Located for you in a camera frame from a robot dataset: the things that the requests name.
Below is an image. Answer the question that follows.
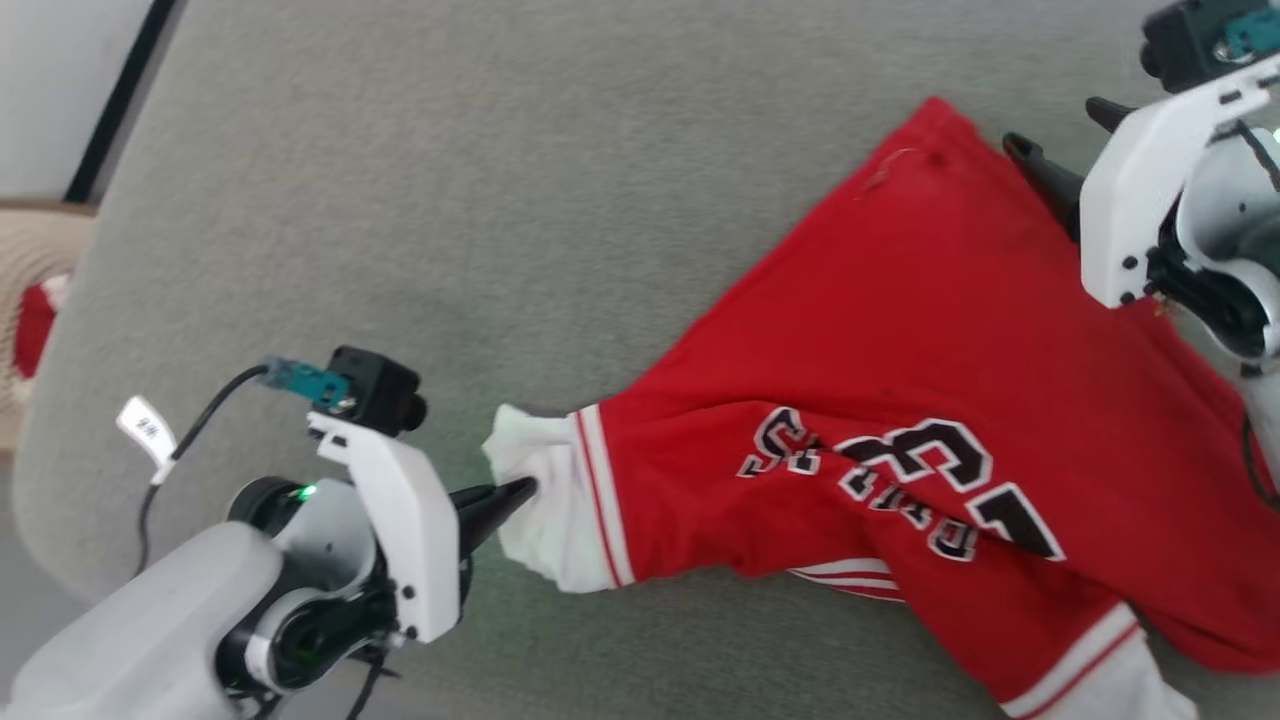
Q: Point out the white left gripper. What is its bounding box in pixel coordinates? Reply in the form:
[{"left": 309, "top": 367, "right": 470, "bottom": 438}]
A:
[{"left": 305, "top": 410, "right": 540, "bottom": 645}]

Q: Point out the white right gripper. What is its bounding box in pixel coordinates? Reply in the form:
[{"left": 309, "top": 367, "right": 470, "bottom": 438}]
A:
[{"left": 1002, "top": 55, "right": 1280, "bottom": 310}]

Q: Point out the red white basketball garment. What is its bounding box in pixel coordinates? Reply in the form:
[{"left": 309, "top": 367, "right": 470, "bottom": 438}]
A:
[{"left": 482, "top": 96, "right": 1280, "bottom": 720}]

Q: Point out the grey fabric sofa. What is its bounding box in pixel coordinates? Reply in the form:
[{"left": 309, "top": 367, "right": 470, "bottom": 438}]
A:
[{"left": 10, "top": 0, "right": 1280, "bottom": 720}]

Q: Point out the red white cloth item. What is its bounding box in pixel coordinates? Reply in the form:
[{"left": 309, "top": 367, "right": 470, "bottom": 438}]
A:
[{"left": 12, "top": 273, "right": 71, "bottom": 382}]

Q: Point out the beige woven basket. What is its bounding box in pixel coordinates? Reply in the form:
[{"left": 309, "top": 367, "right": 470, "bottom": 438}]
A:
[{"left": 0, "top": 198, "right": 100, "bottom": 453}]

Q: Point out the teal right camera connector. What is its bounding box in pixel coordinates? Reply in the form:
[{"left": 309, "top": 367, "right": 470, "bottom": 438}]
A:
[{"left": 1213, "top": 8, "right": 1280, "bottom": 63}]

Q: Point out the teal camera connector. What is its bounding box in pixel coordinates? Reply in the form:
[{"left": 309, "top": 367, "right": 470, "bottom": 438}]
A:
[
  {"left": 261, "top": 356, "right": 353, "bottom": 412},
  {"left": 1213, "top": 8, "right": 1280, "bottom": 63}
]

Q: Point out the teal left camera connector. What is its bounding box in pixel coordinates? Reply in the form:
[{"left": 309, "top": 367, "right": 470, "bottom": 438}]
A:
[{"left": 261, "top": 356, "right": 353, "bottom": 412}]

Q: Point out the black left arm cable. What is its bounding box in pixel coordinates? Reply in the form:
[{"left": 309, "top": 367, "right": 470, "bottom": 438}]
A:
[{"left": 135, "top": 364, "right": 273, "bottom": 577}]

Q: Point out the black wall strip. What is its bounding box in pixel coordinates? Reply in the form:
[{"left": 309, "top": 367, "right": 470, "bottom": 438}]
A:
[{"left": 63, "top": 0, "right": 188, "bottom": 207}]

